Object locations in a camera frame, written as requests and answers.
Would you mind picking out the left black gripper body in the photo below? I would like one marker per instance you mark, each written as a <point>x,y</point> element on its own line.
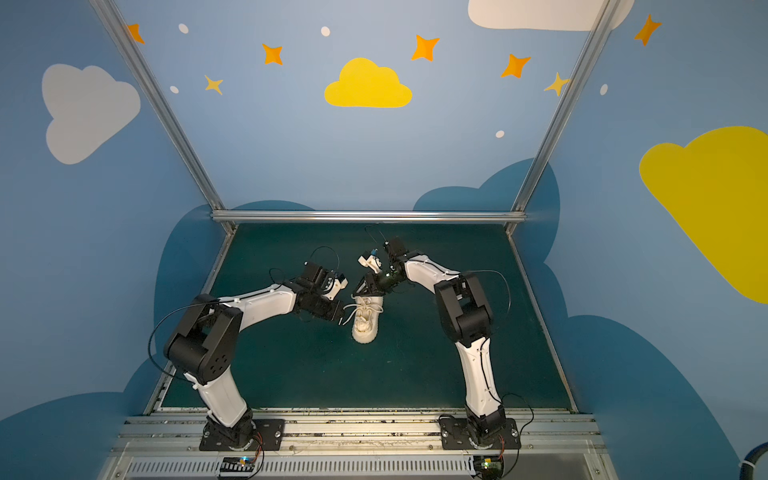
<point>330,308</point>

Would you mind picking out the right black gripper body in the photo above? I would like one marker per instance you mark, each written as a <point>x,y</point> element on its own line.
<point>372,282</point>

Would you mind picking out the white sneaker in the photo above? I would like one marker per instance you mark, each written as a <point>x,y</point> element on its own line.
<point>361,333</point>

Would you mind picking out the white shoelace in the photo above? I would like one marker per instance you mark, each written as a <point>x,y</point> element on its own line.
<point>368,309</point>

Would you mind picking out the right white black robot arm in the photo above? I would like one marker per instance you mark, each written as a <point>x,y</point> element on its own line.
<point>466,318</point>

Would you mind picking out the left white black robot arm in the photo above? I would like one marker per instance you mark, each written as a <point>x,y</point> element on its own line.
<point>202,346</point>

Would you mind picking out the rear aluminium crossbar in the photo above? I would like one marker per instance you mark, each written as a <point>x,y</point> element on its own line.
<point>285,216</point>

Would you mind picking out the left small circuit board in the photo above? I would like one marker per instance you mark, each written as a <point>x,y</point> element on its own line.
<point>238,467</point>

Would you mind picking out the small circuit board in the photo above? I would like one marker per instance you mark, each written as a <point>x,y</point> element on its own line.
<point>238,467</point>
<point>487,468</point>

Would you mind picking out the right small circuit board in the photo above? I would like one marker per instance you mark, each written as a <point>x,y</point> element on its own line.
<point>487,468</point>

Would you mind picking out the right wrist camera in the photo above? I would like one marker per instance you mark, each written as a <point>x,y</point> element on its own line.
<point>371,261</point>

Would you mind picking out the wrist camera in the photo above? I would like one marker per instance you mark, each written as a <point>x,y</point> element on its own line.
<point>334,286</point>
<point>371,261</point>

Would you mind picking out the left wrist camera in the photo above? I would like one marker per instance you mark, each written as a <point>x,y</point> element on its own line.
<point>334,286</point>

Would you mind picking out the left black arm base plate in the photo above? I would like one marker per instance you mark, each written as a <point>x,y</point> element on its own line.
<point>246,435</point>

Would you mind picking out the right aluminium frame post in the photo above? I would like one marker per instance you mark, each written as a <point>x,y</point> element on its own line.
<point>583,68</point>

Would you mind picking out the aluminium frame post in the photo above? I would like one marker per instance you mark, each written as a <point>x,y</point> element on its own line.
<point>113,22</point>
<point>583,68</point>

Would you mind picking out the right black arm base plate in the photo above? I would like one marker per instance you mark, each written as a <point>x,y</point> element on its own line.
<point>458,433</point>

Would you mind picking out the aluminium rail base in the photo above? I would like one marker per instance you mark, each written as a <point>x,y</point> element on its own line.
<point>360,444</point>

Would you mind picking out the left aluminium frame post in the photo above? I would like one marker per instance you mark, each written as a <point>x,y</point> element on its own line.
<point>113,22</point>

